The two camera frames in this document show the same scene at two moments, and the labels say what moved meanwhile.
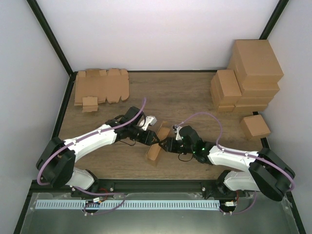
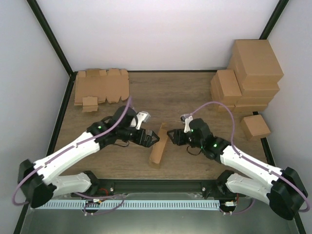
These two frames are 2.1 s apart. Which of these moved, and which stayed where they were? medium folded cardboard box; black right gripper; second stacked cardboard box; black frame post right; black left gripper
Moved: black right gripper
Stayed: black left gripper; black frame post right; medium folded cardboard box; second stacked cardboard box
